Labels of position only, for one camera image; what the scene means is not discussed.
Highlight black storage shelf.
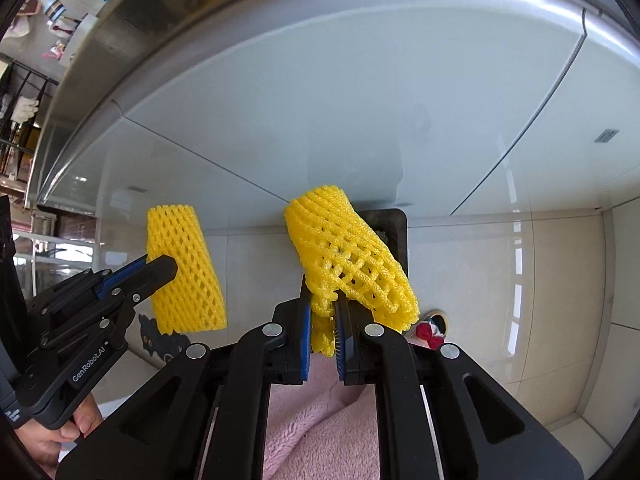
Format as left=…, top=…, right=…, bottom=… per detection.
left=1, top=54, right=58, bottom=184

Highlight white cabinet door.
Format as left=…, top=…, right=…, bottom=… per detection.
left=46, top=0, right=582, bottom=229

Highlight yellow foam net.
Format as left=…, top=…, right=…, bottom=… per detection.
left=284, top=185, right=419, bottom=358
left=146, top=205, right=227, bottom=335

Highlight black cat floor sticker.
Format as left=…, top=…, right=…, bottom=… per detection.
left=138, top=314, right=191, bottom=364

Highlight red white slipper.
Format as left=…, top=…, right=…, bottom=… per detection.
left=406, top=310, right=448, bottom=350

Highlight white glove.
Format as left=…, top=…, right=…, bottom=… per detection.
left=11, top=96, right=39, bottom=125

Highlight left hand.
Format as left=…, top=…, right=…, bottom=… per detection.
left=15, top=393, right=103, bottom=479

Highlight pink fluffy trousers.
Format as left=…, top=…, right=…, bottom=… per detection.
left=262, top=354, right=380, bottom=479

